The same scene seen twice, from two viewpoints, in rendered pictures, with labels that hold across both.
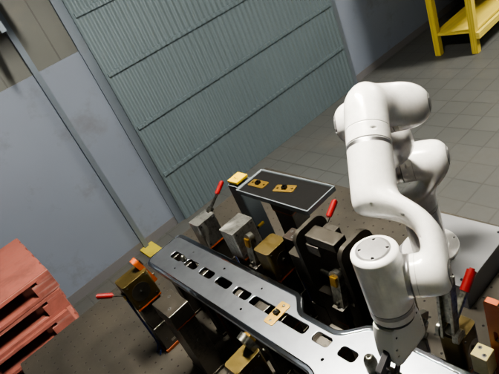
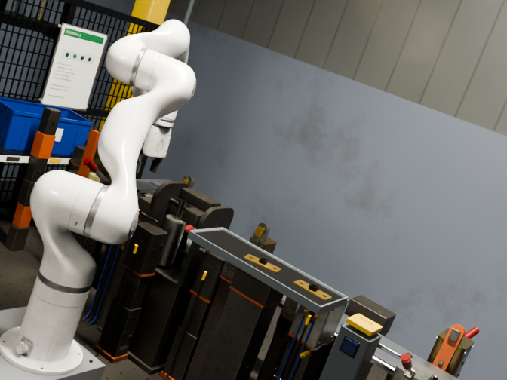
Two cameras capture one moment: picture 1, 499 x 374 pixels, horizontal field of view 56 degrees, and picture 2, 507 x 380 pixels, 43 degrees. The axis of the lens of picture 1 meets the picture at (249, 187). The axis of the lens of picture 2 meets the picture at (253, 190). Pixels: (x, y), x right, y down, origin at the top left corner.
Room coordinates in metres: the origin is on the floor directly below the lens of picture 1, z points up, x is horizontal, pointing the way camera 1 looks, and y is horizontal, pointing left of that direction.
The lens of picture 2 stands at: (2.54, -0.89, 1.62)
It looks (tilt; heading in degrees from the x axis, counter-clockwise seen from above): 12 degrees down; 149
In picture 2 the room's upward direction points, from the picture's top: 20 degrees clockwise
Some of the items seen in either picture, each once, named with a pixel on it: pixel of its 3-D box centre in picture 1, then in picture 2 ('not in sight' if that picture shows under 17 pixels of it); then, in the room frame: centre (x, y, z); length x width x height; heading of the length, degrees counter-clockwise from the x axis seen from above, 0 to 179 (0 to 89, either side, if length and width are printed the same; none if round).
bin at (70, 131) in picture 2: not in sight; (38, 127); (0.28, -0.43, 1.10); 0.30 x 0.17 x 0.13; 111
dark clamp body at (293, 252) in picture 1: (325, 286); (197, 319); (1.16, -0.09, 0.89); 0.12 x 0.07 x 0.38; 119
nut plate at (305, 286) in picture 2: (258, 182); (313, 288); (1.49, -0.03, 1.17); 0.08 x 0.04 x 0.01; 31
